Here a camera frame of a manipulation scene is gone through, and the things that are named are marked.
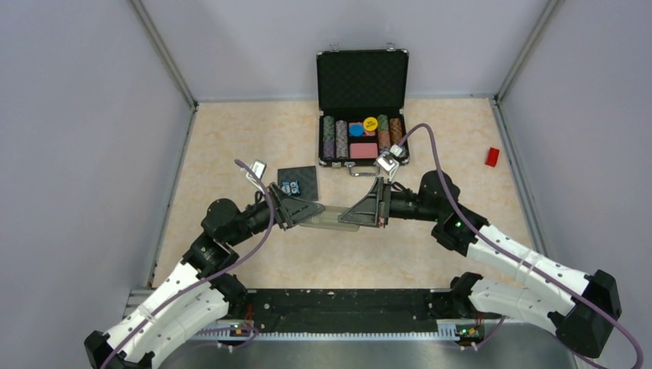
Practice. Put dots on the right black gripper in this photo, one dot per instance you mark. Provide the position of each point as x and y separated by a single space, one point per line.
370 210

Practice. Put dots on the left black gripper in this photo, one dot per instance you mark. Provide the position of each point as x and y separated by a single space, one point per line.
291 211

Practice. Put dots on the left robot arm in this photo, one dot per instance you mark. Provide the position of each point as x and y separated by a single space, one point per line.
200 289

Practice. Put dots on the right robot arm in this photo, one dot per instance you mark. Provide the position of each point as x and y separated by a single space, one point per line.
574 306

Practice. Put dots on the black foam battery tray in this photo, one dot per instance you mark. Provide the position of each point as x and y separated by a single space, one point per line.
299 182

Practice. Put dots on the pink card deck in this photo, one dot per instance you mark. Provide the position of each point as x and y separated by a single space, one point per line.
363 150

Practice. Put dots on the blue round chip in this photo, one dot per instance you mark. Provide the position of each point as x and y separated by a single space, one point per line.
356 129

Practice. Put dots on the yellow round chip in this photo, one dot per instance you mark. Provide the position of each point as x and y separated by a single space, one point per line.
370 124

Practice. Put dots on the black poker chip case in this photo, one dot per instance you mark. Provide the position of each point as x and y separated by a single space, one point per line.
354 85

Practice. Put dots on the red toy brick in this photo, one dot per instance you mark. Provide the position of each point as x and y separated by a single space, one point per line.
492 158

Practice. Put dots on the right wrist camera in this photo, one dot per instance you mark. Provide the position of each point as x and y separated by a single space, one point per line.
389 161

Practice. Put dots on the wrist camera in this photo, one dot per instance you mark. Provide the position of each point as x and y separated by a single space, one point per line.
256 171
389 161

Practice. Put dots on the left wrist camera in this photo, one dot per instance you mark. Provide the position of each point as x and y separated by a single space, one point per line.
256 171

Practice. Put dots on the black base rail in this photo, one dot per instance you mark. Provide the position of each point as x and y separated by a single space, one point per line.
348 311

